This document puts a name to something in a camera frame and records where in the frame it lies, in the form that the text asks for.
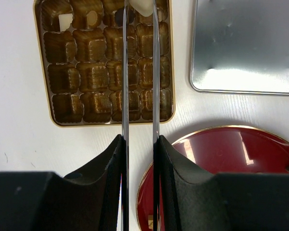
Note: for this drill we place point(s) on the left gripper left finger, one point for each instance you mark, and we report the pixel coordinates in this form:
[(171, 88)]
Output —
[(86, 199)]

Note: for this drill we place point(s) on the white cone chocolate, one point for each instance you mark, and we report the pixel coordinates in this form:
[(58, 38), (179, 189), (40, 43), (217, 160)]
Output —
[(143, 7)]

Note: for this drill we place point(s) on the tan round chocolate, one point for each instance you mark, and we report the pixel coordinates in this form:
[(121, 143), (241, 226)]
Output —
[(92, 18)]

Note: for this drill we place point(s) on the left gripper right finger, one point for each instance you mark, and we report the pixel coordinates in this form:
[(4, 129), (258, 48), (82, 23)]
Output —
[(195, 200)]

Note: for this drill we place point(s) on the silver tin lid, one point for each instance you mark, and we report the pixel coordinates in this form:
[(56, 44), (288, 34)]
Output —
[(240, 46)]

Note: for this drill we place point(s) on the gold chocolate tin box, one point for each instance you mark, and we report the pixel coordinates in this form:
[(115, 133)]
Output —
[(82, 65)]

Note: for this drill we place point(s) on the white square chocolate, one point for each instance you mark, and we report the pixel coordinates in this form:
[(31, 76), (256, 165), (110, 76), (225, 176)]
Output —
[(65, 21)]

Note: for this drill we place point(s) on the red round plate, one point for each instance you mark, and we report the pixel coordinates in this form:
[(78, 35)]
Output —
[(224, 149)]

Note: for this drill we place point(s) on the silver metal tongs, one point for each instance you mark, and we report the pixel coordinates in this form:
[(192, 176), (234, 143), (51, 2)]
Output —
[(130, 107)]

